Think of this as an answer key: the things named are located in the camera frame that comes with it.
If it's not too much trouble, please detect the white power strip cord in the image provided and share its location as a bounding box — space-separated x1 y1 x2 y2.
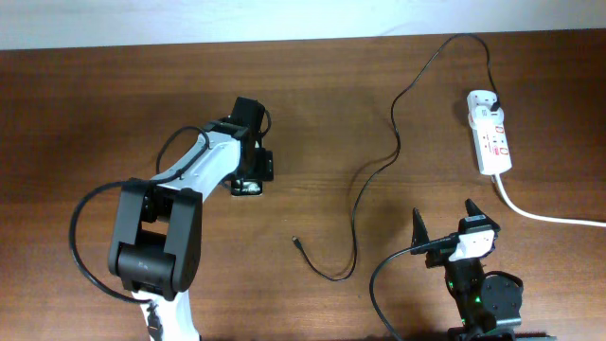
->
490 173 606 229

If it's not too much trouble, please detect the white USB charger adapter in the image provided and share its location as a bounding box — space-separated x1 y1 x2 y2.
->
467 90 504 130

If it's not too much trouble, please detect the black Samsung flip phone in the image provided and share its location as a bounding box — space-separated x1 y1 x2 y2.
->
230 179 263 197

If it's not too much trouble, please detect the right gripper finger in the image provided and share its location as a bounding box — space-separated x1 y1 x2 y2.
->
411 207 430 255
465 199 500 232

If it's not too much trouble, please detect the white power strip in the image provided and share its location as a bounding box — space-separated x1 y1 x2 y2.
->
469 108 512 176

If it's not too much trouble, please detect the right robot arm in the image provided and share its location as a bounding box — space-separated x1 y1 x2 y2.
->
411 199 555 341

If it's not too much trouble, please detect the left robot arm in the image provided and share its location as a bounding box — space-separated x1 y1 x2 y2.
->
108 98 274 340

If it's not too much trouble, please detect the black USB charging cable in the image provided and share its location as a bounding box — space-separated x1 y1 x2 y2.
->
291 32 502 283

